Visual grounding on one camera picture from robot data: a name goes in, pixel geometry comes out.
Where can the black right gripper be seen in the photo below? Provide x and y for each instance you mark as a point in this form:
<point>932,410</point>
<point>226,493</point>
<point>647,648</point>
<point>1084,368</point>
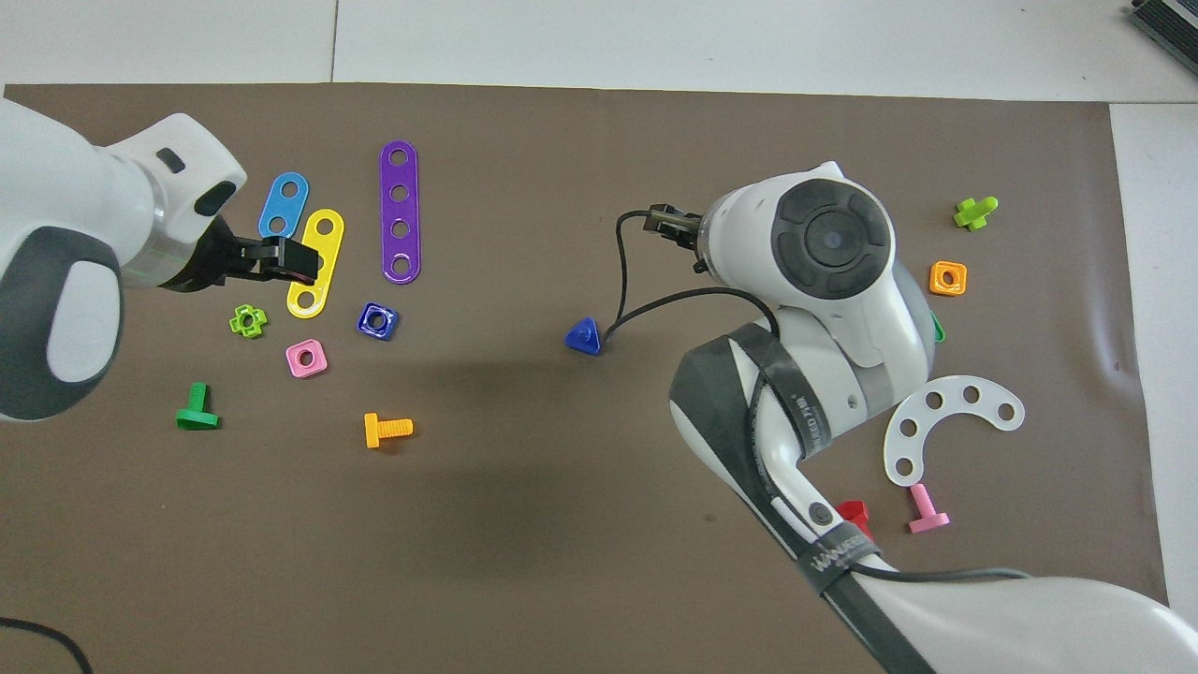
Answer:
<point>676,225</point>

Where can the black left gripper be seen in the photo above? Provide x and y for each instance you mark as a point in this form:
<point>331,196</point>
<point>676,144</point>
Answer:
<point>225,257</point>

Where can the blue square plastic nut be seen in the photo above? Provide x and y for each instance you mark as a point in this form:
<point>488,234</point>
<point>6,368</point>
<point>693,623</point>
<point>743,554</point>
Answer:
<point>365,328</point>

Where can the blue triangle-head plastic screw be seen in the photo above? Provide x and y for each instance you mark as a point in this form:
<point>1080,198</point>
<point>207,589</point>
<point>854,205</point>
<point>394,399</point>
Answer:
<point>580,342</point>

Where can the orange plastic screw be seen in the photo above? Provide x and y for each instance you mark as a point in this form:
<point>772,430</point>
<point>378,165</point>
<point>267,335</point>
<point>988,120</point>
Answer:
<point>374,431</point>

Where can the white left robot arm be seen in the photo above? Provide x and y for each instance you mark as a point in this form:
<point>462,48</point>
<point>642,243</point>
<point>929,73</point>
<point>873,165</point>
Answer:
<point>56,215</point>

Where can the green cross-shaped plastic nut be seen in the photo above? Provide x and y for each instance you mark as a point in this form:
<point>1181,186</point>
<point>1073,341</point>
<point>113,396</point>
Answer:
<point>236,323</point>

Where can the pink square plastic nut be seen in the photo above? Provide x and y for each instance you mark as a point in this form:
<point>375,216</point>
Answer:
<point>294,365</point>

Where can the dark green plastic screw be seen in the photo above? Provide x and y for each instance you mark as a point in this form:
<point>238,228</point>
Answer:
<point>197,417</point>

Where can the orange square plastic nut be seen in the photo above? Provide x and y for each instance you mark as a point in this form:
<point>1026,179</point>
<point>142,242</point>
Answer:
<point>936,281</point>

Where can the green triangular plastic nut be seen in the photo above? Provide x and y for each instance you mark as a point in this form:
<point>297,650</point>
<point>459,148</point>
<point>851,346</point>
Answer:
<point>939,329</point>

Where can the light green cross-head screw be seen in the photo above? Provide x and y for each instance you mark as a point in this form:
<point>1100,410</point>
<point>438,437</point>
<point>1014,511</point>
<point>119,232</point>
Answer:
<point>971,213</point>

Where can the red hexagon-head plastic screw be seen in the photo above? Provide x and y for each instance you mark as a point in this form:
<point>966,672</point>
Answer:
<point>854,511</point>

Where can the pink plastic screw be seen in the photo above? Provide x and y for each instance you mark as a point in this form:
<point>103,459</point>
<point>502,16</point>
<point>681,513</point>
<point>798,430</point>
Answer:
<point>925,510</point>

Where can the blue two-hole plastic plate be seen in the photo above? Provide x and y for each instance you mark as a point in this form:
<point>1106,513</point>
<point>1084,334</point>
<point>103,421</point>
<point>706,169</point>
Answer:
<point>271,220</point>

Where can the yellow three-hole plastic plate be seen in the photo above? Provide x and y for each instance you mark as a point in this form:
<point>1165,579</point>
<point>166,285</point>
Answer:
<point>329,245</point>

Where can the purple four-hole plastic plate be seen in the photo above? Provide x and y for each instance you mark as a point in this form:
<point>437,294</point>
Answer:
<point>389,211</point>

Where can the white curved five-hole plate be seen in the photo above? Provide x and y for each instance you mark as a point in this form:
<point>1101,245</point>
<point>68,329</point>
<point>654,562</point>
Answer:
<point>950,387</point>

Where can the brown table mat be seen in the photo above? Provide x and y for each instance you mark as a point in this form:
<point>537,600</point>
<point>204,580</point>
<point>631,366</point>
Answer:
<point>524,580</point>

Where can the black ribbed device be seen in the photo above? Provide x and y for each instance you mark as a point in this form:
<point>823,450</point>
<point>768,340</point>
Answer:
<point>1170,23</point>

